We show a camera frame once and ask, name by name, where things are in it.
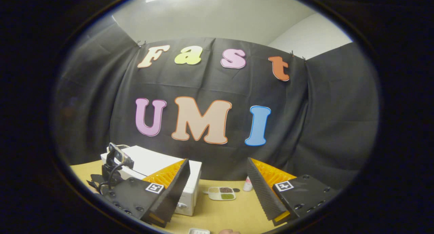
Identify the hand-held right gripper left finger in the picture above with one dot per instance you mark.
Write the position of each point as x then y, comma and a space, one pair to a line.
174, 193

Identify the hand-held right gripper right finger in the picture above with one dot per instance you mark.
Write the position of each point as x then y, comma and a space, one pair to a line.
261, 193

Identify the white microwave oven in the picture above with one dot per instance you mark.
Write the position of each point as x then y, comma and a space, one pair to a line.
152, 159

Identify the small bottle with pink label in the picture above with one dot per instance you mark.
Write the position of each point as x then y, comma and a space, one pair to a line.
248, 184

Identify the white divided seasoning dish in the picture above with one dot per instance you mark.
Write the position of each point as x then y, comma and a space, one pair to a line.
222, 193

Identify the small white tray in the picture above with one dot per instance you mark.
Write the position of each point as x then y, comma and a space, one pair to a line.
199, 231

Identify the black backdrop cloth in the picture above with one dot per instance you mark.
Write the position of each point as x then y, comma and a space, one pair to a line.
322, 125

